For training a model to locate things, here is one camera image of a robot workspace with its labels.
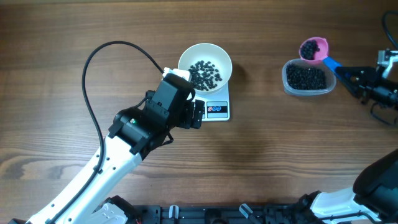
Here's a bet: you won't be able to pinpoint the white bowl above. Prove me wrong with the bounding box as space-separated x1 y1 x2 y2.
178 43 233 95

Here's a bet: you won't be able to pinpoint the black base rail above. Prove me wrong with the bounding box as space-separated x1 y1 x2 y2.
133 204 308 224

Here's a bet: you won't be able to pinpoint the pink scoop blue handle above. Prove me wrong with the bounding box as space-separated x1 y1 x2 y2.
298 37 342 72

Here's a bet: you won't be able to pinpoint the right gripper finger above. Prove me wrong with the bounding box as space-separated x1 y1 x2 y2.
335 67 364 77
335 70 359 97

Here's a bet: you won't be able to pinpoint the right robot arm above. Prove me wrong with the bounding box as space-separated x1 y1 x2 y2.
290 64 397 223

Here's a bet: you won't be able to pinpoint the black beans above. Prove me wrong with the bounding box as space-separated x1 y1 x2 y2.
188 40 326 91

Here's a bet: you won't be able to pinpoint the clear plastic container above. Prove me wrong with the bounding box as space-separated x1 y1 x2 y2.
282 58 336 96

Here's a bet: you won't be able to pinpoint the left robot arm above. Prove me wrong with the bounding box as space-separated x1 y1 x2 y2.
27 70 204 223

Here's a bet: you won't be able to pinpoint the left black cable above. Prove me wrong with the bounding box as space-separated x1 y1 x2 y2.
45 40 165 224

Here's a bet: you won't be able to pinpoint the white digital kitchen scale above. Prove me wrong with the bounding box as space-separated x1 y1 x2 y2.
195 83 230 122

